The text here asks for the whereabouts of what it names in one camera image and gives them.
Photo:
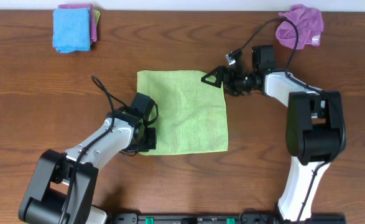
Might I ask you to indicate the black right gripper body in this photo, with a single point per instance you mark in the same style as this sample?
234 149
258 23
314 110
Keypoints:
238 82

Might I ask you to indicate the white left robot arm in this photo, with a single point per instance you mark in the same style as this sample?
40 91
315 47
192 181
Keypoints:
62 187

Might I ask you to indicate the folded light green cloth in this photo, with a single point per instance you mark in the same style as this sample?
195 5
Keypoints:
96 14

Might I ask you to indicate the green microfiber cloth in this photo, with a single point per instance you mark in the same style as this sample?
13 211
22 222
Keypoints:
191 116

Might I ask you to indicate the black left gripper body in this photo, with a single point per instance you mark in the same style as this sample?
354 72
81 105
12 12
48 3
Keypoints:
148 141

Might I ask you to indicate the folded pink cloth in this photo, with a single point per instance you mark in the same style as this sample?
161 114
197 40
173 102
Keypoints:
93 27

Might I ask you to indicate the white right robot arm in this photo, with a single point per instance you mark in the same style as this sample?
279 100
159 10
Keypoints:
315 133

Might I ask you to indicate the folded blue cloth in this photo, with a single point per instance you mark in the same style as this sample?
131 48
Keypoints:
71 30

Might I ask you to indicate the crumpled purple cloth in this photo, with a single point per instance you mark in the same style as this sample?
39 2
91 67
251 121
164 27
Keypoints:
309 23

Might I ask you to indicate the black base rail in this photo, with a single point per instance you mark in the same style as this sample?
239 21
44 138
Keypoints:
249 218

